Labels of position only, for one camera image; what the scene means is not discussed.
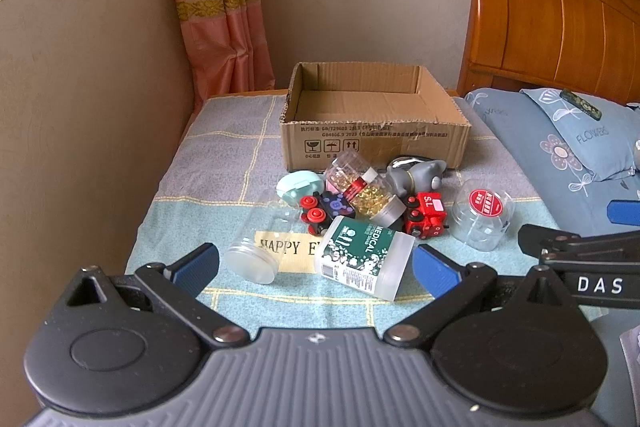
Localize green patterned hair clip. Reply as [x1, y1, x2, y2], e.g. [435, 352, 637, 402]
[560, 89, 602, 121]

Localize open cardboard box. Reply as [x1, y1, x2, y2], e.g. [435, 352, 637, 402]
[280, 62, 471, 171]

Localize red toy train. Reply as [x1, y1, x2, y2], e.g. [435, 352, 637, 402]
[404, 192, 447, 239]

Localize golden capsule bottle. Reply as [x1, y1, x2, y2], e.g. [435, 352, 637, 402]
[324, 150, 406, 228]

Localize checked blanket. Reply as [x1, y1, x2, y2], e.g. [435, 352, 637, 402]
[124, 92, 566, 334]

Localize clear jar red label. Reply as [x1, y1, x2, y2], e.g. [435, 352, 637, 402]
[448, 179, 514, 251]

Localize black toy car red wheels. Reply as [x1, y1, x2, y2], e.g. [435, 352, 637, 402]
[299, 191, 356, 236]

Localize blue floral pillow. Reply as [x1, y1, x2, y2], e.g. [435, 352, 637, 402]
[522, 88, 639, 181]

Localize wooden headboard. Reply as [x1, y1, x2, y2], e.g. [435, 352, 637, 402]
[457, 0, 639, 104]

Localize mint earbud case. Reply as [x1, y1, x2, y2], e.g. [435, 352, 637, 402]
[276, 170, 324, 208]

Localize green medical bottle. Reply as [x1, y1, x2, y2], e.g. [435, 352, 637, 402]
[314, 217, 416, 301]

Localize clear jar happy label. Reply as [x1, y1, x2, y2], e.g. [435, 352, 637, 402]
[222, 200, 321, 285]

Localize grey elephant toy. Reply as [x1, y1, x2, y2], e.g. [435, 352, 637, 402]
[386, 156, 447, 198]

